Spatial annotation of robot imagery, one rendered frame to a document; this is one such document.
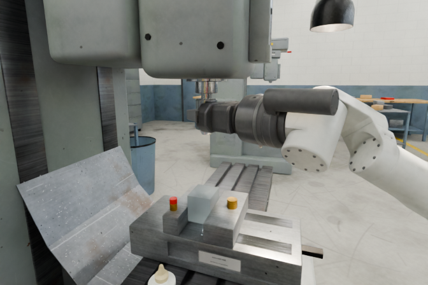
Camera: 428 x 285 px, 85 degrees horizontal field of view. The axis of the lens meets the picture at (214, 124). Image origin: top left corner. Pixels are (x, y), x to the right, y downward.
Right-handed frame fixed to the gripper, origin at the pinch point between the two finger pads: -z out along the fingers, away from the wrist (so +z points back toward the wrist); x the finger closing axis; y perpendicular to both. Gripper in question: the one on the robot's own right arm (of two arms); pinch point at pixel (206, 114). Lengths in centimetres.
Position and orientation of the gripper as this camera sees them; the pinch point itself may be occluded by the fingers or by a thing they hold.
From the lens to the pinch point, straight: 50.3
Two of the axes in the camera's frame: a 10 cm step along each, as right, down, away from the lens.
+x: -6.8, 1.4, -7.2
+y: 0.1, 9.8, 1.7
